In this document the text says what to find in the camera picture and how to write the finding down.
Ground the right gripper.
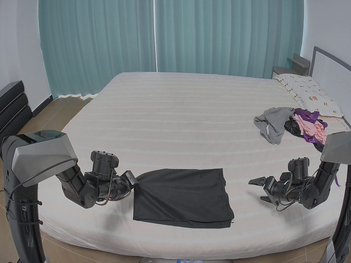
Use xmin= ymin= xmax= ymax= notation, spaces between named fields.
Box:
xmin=248 ymin=175 xmax=300 ymax=205

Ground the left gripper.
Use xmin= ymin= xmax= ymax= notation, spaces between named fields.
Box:
xmin=110 ymin=170 xmax=140 ymax=201

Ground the black T-shirt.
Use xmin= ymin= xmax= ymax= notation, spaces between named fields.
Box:
xmin=133 ymin=168 xmax=235 ymax=229

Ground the pile of clothes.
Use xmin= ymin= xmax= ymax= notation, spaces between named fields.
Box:
xmin=285 ymin=108 xmax=340 ymax=187

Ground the bed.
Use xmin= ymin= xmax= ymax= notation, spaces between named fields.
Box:
xmin=36 ymin=46 xmax=351 ymax=253

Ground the grey garment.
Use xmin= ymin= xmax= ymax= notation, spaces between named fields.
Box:
xmin=254 ymin=106 xmax=295 ymax=146

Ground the white printed pillow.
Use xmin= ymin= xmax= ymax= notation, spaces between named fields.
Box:
xmin=274 ymin=74 xmax=345 ymax=118

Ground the grey bedside table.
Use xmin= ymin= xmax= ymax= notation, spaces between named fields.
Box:
xmin=273 ymin=53 xmax=310 ymax=79

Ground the blue-green curtain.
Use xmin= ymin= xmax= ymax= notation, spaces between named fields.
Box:
xmin=155 ymin=0 xmax=305 ymax=79
xmin=38 ymin=0 xmax=157 ymax=99

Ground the black cable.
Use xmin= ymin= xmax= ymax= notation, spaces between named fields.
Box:
xmin=4 ymin=159 xmax=78 ymax=202

